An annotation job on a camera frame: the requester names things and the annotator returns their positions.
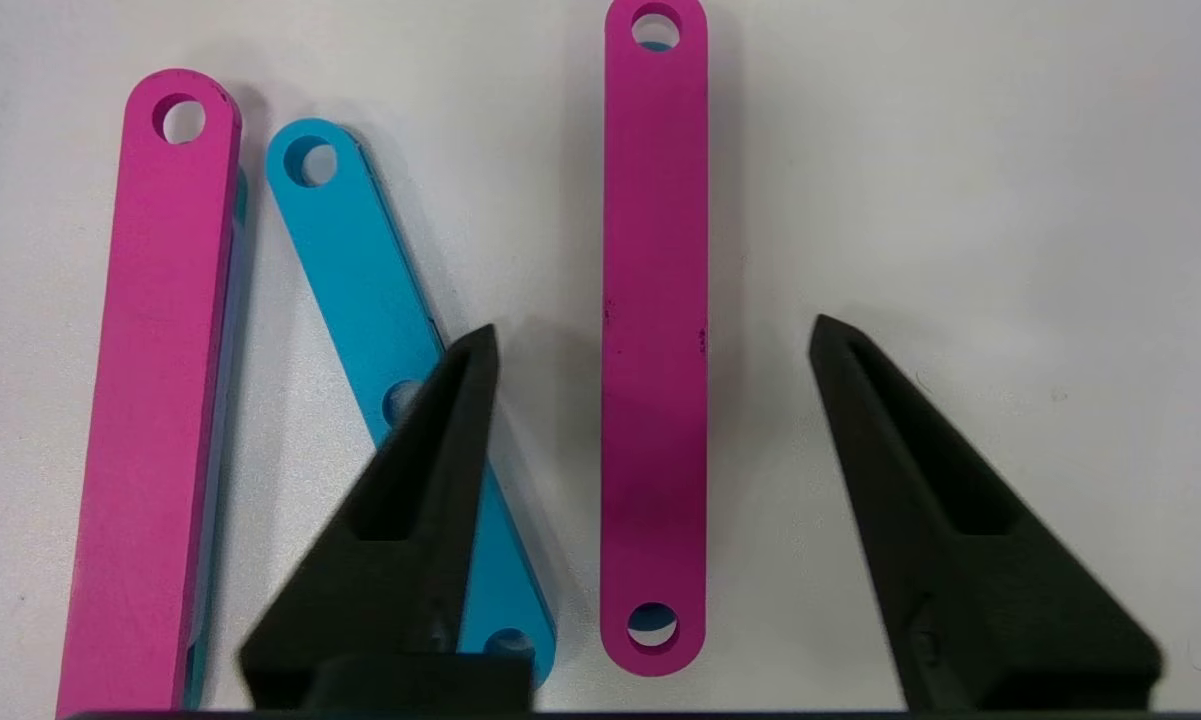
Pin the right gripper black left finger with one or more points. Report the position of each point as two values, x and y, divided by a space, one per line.
400 560

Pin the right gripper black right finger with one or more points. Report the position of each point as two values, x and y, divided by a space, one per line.
970 580

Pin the short blue bar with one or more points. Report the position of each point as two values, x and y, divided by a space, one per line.
360 270

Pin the long pink bar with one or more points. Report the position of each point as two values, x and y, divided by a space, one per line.
150 400

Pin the medium pink bar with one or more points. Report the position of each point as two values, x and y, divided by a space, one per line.
655 350

